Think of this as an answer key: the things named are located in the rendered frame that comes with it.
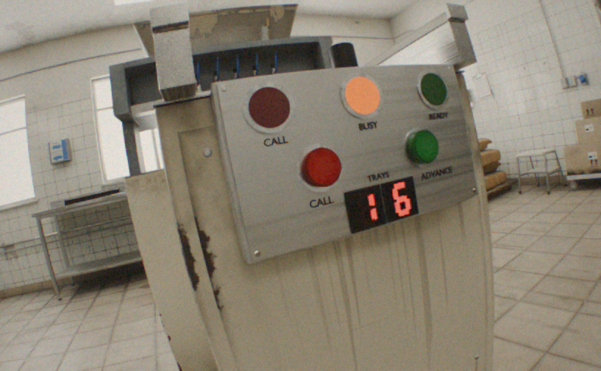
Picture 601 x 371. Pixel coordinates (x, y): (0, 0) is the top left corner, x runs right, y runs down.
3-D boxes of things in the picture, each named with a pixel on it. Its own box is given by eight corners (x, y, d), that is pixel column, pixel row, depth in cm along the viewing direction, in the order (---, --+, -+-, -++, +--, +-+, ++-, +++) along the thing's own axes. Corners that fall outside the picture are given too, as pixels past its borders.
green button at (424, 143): (407, 167, 29) (400, 134, 29) (431, 161, 30) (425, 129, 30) (417, 165, 27) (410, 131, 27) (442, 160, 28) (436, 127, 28)
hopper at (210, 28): (147, 88, 116) (144, 56, 115) (285, 67, 132) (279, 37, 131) (134, 62, 88) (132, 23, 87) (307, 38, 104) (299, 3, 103)
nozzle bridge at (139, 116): (141, 179, 117) (128, 94, 115) (318, 144, 138) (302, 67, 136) (121, 177, 85) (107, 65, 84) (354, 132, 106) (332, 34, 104)
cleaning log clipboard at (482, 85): (494, 99, 380) (487, 70, 378) (493, 99, 380) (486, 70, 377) (479, 103, 405) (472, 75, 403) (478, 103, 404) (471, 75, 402)
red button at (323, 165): (302, 191, 26) (295, 152, 26) (337, 182, 27) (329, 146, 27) (309, 191, 25) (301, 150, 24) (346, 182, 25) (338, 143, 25)
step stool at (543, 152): (567, 185, 295) (562, 146, 293) (549, 194, 283) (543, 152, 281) (538, 185, 338) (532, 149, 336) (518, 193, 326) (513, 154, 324)
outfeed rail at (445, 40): (237, 168, 222) (235, 158, 222) (242, 167, 223) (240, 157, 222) (464, 60, 30) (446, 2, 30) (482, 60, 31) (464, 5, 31)
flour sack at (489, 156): (478, 168, 328) (476, 153, 327) (449, 171, 365) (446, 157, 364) (505, 159, 363) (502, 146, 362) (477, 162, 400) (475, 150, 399)
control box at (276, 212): (242, 256, 27) (209, 94, 27) (458, 194, 34) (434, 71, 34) (248, 266, 24) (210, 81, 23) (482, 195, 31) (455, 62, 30)
